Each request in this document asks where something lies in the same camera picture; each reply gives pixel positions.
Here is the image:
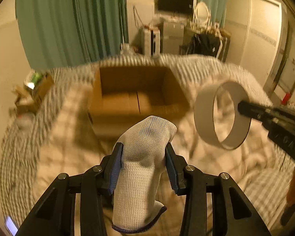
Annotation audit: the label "grey knit sock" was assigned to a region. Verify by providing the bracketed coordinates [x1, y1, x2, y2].
[112, 116, 177, 234]

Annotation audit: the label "white tape ring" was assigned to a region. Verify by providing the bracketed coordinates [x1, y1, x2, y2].
[193, 80, 252, 150]

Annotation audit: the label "red bottle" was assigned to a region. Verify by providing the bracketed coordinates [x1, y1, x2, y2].
[281, 92, 291, 105]

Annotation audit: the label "open cardboard box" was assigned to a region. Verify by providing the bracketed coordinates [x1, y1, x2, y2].
[88, 66, 190, 139]

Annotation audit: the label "black clothes on chair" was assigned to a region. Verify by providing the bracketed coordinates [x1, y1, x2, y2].
[180, 31, 224, 59]

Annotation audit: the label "white wardrobe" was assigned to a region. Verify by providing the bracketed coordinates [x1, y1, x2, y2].
[224, 0, 282, 86]

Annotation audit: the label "green checked bedsheet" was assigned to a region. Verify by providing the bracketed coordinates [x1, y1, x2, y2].
[0, 55, 295, 230]

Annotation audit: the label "small cluttered cardboard box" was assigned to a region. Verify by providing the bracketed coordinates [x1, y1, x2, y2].
[12, 70, 54, 114]

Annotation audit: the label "white oval vanity mirror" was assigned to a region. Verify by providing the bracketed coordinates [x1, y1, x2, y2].
[193, 1, 210, 26]

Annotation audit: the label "large clear water jug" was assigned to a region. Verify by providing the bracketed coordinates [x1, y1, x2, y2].
[120, 43, 135, 56]

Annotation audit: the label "silver mini fridge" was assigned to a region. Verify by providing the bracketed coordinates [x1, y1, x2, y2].
[160, 21, 184, 55]

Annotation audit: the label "white suitcase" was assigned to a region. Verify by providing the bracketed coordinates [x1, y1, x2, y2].
[141, 28, 160, 56]

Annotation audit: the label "green curtain left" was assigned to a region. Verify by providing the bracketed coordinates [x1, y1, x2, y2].
[15, 0, 128, 70]

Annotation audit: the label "black wall television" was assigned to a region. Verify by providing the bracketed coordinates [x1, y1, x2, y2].
[158, 0, 193, 15]

